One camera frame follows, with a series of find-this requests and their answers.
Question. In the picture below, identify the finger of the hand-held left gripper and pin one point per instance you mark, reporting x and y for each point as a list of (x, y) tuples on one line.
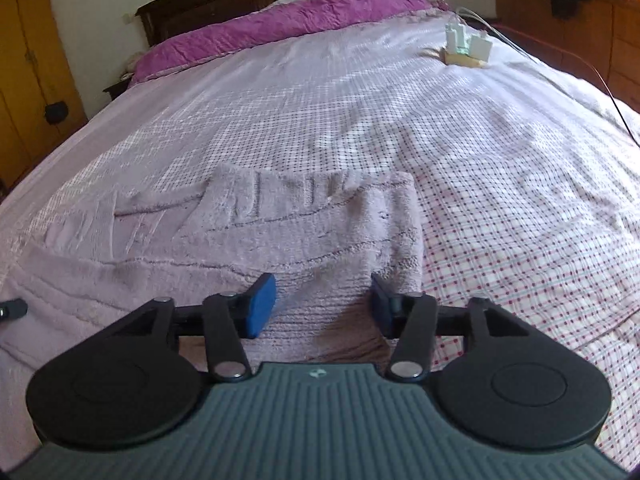
[(12, 309)]

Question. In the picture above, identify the small black bag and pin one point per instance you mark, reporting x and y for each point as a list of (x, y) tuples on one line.
[(56, 112)]

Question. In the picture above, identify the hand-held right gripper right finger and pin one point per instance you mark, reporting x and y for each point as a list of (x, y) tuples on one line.
[(382, 305)]

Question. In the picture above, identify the dark wooden headboard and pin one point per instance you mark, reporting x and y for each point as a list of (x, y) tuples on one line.
[(200, 0)]

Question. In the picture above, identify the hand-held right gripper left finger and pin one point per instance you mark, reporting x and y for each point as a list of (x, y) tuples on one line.
[(261, 305)]

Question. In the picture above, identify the wooden dresser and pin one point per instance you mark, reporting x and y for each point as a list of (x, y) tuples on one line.
[(575, 30)]

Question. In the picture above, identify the purple quilt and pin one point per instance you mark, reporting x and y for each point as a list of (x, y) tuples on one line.
[(280, 25)]

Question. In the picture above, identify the checkered bedspread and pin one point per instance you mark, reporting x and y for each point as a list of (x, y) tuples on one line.
[(400, 110)]

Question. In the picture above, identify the power strip with chargers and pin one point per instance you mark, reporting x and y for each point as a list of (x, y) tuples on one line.
[(467, 57)]

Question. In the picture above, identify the yellow wardrobe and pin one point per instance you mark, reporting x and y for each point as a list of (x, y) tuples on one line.
[(25, 60)]

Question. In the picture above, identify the light cloth pile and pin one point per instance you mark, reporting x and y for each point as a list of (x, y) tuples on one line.
[(134, 62)]

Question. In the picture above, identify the pink knit cardigan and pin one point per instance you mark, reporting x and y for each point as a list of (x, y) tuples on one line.
[(300, 230)]

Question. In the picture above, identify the dark wooden nightstand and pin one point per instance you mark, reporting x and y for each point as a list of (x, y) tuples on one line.
[(115, 89)]

